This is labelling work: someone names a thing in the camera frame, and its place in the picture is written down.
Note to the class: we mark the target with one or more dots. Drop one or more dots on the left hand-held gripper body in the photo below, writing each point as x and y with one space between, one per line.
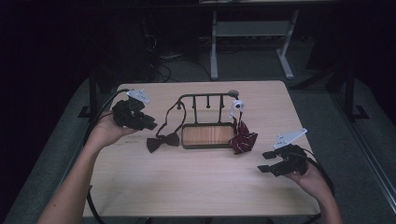
129 112

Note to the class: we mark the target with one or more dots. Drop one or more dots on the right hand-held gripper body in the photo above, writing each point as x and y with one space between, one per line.
291 160

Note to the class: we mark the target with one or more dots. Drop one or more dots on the dark bow tie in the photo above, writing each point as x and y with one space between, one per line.
165 140

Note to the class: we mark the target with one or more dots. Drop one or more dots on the red striped bow tie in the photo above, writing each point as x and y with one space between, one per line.
244 138

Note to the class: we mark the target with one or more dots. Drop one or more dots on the black rack with wooden base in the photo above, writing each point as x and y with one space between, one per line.
207 135

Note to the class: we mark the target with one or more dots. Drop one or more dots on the person's left hand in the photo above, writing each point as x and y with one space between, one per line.
104 130

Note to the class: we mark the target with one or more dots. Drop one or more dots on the person's right hand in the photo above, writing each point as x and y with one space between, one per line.
313 183

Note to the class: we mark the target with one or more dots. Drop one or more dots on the black metal stand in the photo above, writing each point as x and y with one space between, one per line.
92 96
350 93

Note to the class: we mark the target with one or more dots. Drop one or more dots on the white metal table frame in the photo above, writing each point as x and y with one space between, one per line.
249 29

